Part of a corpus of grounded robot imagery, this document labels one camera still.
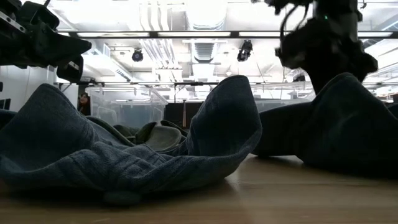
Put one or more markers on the black overhead frame bar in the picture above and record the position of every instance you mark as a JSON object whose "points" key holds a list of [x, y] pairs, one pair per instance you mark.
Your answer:
{"points": [[192, 34]]}

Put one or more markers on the black background cabinet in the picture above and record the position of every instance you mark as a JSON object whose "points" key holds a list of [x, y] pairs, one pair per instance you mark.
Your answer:
{"points": [[177, 113]]}

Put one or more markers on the black ceiling spotlight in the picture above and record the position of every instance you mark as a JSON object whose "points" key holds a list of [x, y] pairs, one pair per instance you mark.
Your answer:
{"points": [[245, 50], [137, 55]]}

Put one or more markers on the person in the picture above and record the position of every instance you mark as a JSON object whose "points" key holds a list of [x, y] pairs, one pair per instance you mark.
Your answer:
{"points": [[84, 104]]}

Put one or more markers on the clear plastic bin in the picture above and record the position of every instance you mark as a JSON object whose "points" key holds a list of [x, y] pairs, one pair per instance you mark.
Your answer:
{"points": [[124, 109]]}

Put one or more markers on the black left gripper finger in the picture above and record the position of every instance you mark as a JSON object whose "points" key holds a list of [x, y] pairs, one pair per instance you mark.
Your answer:
{"points": [[71, 71], [66, 48]]}

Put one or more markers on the dark green bucket hat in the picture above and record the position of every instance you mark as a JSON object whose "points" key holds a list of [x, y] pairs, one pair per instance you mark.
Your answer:
{"points": [[163, 137]]}

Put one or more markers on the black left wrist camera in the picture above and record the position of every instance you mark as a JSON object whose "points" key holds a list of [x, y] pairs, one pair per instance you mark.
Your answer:
{"points": [[38, 15]]}

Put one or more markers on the dark navy bucket hat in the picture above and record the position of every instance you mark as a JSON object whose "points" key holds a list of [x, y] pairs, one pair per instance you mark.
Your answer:
{"points": [[348, 130]]}

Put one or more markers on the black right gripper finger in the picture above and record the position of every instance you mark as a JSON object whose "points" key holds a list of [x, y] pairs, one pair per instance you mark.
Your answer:
{"points": [[321, 77]]}

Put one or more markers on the blue denim bucket hat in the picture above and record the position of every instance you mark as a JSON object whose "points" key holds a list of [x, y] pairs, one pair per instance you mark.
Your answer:
{"points": [[93, 161]]}

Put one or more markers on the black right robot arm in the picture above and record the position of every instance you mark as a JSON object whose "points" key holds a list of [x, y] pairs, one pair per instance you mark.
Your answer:
{"points": [[337, 11]]}

